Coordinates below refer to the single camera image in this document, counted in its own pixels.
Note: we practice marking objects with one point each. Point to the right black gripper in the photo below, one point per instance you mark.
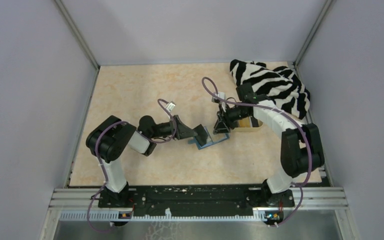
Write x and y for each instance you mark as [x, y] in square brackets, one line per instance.
[221, 126]

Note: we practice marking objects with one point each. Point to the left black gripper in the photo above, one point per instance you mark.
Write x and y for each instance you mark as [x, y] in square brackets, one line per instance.
[182, 131]

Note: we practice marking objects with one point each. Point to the blue leather card holder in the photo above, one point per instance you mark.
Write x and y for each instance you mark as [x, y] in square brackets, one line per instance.
[212, 140]

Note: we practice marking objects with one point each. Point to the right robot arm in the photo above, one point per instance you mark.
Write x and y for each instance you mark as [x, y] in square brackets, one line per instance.
[301, 150]

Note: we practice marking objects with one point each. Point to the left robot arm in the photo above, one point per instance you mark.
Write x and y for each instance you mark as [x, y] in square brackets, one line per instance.
[108, 141]

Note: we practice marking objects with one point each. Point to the zebra striped cloth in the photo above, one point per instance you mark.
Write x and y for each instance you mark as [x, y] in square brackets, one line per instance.
[280, 84]

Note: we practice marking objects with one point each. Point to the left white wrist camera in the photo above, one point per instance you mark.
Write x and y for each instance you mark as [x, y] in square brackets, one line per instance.
[170, 106]

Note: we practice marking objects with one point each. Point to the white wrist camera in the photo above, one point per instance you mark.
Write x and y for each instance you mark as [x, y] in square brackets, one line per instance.
[170, 106]
[220, 100]

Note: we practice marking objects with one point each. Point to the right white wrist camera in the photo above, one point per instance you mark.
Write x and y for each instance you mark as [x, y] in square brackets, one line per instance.
[220, 100]

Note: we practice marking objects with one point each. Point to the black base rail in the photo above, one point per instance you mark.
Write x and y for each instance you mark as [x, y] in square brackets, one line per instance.
[217, 200]

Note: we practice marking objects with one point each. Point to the white slotted cable duct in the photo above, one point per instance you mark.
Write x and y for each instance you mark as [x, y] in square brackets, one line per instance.
[116, 216]

